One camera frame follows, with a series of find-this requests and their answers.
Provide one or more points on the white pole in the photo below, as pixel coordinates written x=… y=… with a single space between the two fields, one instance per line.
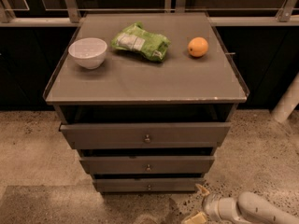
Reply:
x=288 y=102

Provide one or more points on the metal window railing frame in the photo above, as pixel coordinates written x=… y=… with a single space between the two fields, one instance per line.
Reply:
x=66 y=13

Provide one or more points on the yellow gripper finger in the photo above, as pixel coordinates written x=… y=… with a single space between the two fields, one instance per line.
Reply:
x=198 y=218
x=204 y=191

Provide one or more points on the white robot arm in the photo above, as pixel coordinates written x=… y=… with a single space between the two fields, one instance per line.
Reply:
x=246 y=208

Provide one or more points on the grey drawer cabinet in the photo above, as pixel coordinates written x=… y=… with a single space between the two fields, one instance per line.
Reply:
x=126 y=88

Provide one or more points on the grey drawer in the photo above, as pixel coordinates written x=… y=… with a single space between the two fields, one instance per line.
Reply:
x=185 y=184
x=147 y=165
x=145 y=135

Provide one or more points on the grey middle drawer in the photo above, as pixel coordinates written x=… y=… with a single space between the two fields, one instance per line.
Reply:
x=147 y=165

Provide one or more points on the white ceramic bowl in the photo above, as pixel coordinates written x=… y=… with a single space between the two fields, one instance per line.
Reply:
x=89 y=52

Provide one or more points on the orange fruit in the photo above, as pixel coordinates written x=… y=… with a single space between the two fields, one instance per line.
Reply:
x=198 y=47

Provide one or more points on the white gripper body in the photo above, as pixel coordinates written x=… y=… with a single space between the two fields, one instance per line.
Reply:
x=209 y=203

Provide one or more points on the grey top drawer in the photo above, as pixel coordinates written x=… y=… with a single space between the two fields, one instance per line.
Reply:
x=145 y=135

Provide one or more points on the green snack bag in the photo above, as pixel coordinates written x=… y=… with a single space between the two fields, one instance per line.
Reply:
x=134 y=38

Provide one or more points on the grey bottom drawer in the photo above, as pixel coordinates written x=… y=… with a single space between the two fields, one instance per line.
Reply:
x=185 y=184

